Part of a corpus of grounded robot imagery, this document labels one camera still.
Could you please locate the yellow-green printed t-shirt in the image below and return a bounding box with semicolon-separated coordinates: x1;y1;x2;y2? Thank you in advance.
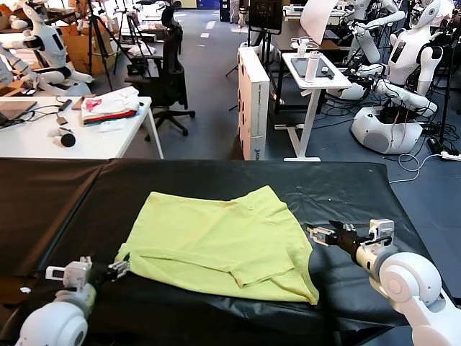
115;185;320;306

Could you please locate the dark brown desk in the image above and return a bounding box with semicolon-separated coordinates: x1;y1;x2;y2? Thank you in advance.
277;30;342;55

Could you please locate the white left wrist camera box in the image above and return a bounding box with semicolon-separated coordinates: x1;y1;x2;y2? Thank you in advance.
45;257;93;291

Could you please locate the brown cardboard box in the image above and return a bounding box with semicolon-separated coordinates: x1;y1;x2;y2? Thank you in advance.
59;23;122;75

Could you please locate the white bottle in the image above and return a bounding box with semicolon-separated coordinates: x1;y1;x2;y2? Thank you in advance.
305;50;321;84

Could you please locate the black pole stand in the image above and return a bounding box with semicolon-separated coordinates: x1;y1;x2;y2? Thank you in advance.
426;35;457;154

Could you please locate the white floor cable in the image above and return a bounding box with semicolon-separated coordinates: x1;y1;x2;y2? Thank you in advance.
388;154;444;185

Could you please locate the large white desk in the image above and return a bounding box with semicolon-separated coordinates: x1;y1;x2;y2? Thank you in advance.
0;95;165;160

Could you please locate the stack of folded clothes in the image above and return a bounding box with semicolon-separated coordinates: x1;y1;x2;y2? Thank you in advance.
79;86;140;126

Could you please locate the black monitor screen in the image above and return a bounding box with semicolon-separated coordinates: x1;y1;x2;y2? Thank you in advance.
248;0;285;36

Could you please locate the white humanoid robot left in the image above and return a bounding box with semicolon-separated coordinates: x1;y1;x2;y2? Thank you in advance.
0;1;95;97

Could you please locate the white humanoid robot right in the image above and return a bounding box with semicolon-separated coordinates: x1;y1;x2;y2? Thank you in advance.
340;0;444;156

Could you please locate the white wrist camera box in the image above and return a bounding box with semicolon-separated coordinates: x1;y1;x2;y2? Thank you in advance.
45;257;93;291
369;218;395;248

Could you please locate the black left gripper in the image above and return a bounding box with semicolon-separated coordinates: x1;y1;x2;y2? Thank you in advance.
88;253;131;285

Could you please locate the black office chair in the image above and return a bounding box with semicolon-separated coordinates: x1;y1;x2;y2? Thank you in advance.
124;1;197;141

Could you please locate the white humanoid robot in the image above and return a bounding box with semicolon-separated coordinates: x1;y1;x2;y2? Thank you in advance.
340;0;444;156
0;1;95;97

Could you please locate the small white standing desk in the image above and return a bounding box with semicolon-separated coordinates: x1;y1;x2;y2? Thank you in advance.
274;52;353;163

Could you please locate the grey laptop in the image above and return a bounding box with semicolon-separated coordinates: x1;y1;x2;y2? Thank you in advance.
0;100;39;126

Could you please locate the black tripod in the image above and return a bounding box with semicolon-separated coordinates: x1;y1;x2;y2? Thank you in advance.
85;0;125;91
114;9;154;79

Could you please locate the white controller set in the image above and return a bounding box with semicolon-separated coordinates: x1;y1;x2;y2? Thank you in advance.
290;37;320;58

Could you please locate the matte dark brown table cover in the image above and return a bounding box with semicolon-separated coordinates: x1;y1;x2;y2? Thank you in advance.
0;157;113;285

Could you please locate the white plastic packet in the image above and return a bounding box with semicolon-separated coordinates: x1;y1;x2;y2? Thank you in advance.
97;120;127;133

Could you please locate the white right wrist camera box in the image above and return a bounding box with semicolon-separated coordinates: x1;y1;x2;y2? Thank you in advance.
369;218;395;248

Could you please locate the black tablet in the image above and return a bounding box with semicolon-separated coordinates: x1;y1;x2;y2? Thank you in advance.
290;57;331;79

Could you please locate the tall white cardboard box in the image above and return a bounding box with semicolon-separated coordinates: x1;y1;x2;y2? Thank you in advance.
236;46;271;161

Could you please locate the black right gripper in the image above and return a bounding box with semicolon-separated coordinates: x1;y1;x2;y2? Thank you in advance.
305;220;368;253

